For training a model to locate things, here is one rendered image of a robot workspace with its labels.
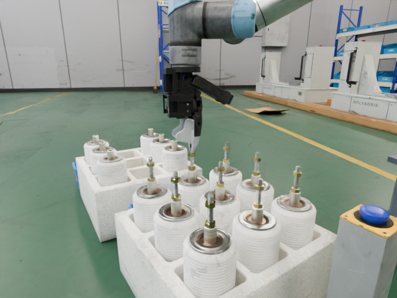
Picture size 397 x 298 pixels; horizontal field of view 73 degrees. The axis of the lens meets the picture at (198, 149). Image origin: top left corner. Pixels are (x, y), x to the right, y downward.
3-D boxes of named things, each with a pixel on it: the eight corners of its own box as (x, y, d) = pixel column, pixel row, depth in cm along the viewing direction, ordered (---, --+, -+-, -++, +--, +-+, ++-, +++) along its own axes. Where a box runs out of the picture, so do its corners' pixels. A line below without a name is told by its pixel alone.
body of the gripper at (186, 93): (163, 115, 69) (161, 66, 65) (195, 113, 71) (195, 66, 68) (169, 121, 62) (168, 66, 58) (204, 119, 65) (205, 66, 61)
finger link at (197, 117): (189, 134, 68) (189, 99, 66) (196, 133, 69) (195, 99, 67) (195, 138, 64) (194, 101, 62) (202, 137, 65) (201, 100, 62)
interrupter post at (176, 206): (182, 216, 56) (181, 201, 55) (170, 216, 56) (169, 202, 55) (182, 210, 58) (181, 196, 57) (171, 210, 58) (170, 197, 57)
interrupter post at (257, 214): (254, 225, 52) (256, 210, 52) (248, 219, 55) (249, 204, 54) (265, 223, 53) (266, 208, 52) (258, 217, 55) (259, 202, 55)
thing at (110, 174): (125, 198, 101) (121, 152, 96) (133, 209, 93) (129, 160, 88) (98, 205, 96) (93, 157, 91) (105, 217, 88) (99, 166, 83)
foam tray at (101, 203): (162, 177, 138) (160, 143, 133) (202, 210, 106) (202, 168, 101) (80, 196, 118) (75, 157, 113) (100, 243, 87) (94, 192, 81)
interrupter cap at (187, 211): (195, 222, 53) (195, 219, 53) (156, 224, 53) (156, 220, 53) (193, 204, 61) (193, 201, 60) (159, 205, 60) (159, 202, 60)
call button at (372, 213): (365, 212, 45) (367, 201, 45) (391, 223, 42) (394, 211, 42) (352, 219, 43) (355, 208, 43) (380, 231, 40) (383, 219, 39)
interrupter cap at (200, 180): (196, 174, 78) (196, 172, 77) (211, 183, 71) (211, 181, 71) (173, 180, 74) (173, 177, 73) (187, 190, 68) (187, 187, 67)
